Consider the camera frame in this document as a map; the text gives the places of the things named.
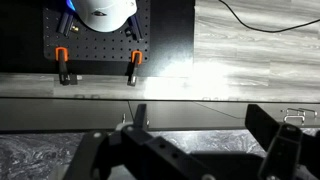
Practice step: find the silver cabinet handle upper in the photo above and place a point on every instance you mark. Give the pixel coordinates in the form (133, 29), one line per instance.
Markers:
(300, 111)

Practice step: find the orange black clamp far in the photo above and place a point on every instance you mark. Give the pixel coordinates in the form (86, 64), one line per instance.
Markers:
(136, 61)

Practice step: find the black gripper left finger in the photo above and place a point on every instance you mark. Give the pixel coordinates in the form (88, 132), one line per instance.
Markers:
(144, 156)

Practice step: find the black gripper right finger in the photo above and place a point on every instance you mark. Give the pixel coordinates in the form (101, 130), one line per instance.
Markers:
(286, 145)

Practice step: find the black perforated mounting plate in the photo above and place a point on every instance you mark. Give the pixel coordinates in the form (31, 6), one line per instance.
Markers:
(64, 28)

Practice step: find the silver cabinet handle lower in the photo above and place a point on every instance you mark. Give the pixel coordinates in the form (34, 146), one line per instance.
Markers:
(288, 118)

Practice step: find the orange black clamp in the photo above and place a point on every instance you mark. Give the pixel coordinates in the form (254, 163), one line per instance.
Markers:
(136, 61)
(65, 78)

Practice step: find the silver cabinet handle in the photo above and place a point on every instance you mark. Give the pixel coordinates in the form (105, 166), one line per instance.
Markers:
(288, 118)
(300, 111)

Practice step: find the black robot cart table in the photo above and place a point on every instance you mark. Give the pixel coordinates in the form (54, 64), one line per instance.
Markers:
(29, 36)

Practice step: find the orange black clamp near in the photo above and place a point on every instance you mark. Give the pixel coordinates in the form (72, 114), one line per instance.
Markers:
(65, 78)

